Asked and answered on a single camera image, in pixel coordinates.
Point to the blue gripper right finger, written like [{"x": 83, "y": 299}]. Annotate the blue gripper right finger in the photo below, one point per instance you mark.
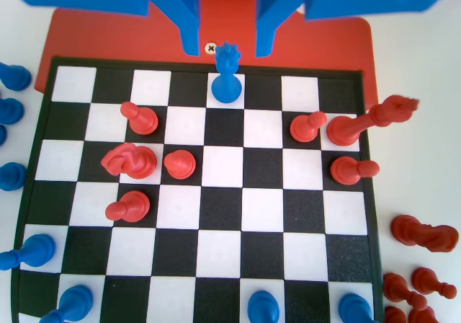
[{"x": 266, "y": 13}]

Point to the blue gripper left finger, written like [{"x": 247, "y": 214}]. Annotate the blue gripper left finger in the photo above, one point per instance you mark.
[{"x": 189, "y": 13}]

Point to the blue chess queen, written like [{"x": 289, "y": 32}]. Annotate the blue chess queen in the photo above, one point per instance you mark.
[{"x": 226, "y": 88}]

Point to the red chess pawn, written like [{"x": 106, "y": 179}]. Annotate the red chess pawn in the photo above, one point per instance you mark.
[
  {"x": 398, "y": 288},
  {"x": 394, "y": 316},
  {"x": 142, "y": 121},
  {"x": 428, "y": 281},
  {"x": 306, "y": 128},
  {"x": 347, "y": 169},
  {"x": 131, "y": 205},
  {"x": 179, "y": 164}
]

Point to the blue chess knight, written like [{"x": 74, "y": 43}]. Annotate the blue chess knight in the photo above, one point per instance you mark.
[
  {"x": 11, "y": 111},
  {"x": 14, "y": 78}
]

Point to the blue chess pawn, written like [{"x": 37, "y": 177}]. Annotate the blue chess pawn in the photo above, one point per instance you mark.
[
  {"x": 36, "y": 249},
  {"x": 72, "y": 303},
  {"x": 12, "y": 177},
  {"x": 354, "y": 310},
  {"x": 263, "y": 308}
]

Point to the silver plate screw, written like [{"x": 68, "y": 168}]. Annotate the silver plate screw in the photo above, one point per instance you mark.
[{"x": 210, "y": 48}]

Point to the black and white chessboard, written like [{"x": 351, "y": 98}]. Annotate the black and white chessboard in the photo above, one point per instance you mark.
[{"x": 223, "y": 207}]

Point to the red base plate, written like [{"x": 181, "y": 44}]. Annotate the red base plate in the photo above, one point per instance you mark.
[{"x": 108, "y": 38}]

